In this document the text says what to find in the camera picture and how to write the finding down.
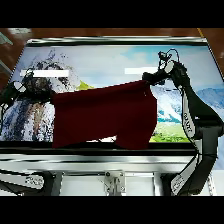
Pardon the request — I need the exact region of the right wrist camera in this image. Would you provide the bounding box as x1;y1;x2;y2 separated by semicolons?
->
157;50;170;69

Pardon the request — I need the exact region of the red T-shirt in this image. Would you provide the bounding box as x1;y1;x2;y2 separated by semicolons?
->
51;79;159;151

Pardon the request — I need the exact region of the silver frame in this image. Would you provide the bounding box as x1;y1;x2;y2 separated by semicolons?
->
0;146;224;197

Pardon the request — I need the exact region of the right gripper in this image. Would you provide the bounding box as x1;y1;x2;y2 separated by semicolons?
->
142;70;167;87

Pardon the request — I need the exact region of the black cable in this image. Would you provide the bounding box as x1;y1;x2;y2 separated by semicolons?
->
165;48;182;66

